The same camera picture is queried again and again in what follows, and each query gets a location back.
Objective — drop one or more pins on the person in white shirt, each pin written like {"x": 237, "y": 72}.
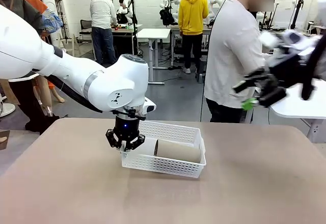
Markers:
{"x": 102, "y": 12}

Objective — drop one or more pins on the person in dark green jacket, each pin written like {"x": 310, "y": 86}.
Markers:
{"x": 23, "y": 10}

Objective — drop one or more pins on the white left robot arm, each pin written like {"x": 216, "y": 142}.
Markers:
{"x": 76, "y": 73}

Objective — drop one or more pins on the light wooden frame stand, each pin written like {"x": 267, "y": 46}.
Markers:
{"x": 74, "y": 44}

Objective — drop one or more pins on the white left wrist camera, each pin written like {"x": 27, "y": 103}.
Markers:
{"x": 149, "y": 107}

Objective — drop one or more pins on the white side table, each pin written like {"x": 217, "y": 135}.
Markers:
{"x": 300, "y": 107}

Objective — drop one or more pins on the figure in orange blue clothes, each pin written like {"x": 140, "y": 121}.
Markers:
{"x": 52, "y": 20}

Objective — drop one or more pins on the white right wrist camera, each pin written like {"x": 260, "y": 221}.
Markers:
{"x": 293, "y": 39}

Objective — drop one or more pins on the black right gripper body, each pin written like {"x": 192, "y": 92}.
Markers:
{"x": 287, "y": 71}

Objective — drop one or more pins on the brown cardboard tube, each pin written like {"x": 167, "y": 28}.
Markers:
{"x": 178, "y": 151}

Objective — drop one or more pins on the white standing desk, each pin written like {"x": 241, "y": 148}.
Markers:
{"x": 152, "y": 33}

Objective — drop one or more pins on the black backpack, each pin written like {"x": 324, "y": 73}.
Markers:
{"x": 166, "y": 16}

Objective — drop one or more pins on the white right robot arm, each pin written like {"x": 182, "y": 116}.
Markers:
{"x": 322, "y": 12}

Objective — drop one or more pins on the black mesh chair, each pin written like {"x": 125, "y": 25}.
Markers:
{"x": 85, "y": 26}

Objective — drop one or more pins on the person in white sweater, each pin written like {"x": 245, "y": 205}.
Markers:
{"x": 229, "y": 56}

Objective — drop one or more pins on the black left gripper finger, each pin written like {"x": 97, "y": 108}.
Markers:
{"x": 136, "y": 142}
{"x": 113, "y": 140}

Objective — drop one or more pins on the white round stand base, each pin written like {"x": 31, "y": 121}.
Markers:
{"x": 7, "y": 109}

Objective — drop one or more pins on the white perforated plastic basket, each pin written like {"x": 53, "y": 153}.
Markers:
{"x": 163, "y": 166}

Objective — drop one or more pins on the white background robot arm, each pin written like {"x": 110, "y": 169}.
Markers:
{"x": 168, "y": 2}
{"x": 215, "y": 2}
{"x": 124, "y": 7}

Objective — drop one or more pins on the person in yellow hoodie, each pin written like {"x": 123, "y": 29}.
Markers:
{"x": 192, "y": 12}

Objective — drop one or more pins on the background workbench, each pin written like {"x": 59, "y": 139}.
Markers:
{"x": 124, "y": 30}

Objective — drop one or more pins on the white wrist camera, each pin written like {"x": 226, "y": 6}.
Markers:
{"x": 293, "y": 39}
{"x": 149, "y": 107}

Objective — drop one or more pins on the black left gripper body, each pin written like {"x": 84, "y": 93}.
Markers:
{"x": 126, "y": 127}

